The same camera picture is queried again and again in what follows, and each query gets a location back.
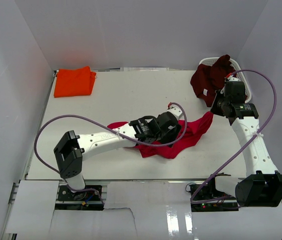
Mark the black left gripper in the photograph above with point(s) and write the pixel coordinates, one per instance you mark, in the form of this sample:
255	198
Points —
172	135

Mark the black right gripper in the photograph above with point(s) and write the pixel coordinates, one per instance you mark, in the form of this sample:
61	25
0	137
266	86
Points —
214	108

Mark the bright red t shirt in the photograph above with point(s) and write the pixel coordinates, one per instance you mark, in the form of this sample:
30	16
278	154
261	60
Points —
194	131

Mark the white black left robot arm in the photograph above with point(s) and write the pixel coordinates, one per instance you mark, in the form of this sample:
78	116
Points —
73	149

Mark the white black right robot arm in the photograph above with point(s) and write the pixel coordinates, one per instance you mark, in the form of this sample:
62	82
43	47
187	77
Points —
262	186

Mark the dark maroon t shirt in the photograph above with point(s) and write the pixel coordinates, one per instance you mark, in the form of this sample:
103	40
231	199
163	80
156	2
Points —
208	79

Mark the white plastic laundry basket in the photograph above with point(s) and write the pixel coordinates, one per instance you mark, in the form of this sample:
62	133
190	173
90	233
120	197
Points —
209	61

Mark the orange folded t shirt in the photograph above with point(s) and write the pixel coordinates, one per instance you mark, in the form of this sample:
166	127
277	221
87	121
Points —
74	82

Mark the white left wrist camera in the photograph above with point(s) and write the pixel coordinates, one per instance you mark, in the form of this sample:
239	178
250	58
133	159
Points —
175	111

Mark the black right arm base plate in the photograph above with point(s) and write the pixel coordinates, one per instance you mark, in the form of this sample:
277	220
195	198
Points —
216	205

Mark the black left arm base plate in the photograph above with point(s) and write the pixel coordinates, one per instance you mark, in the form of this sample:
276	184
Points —
79	201

